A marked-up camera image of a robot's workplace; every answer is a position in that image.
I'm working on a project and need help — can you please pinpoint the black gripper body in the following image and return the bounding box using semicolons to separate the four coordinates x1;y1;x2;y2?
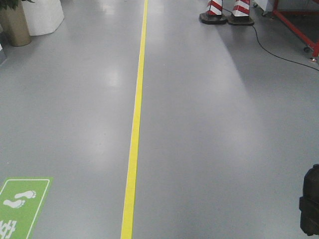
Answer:
299;164;319;236

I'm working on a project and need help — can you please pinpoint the right red white traffic cone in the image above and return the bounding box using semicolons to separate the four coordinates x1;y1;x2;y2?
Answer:
227;0;254;26

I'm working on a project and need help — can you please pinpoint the red white traffic cone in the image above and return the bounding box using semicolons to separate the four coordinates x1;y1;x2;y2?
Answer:
227;0;254;26
199;0;227;24

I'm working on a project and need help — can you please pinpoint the left red white traffic cone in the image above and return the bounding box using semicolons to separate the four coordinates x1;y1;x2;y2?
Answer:
199;0;227;24

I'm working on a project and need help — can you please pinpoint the tan cylindrical planter pot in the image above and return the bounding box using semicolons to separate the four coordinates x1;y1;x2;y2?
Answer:
0;0;31;47

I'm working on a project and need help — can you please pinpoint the red metal cart frame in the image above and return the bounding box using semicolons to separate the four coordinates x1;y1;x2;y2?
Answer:
272;0;319;62

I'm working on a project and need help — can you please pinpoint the black floor cable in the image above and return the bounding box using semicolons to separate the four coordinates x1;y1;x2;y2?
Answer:
221;7;319;69

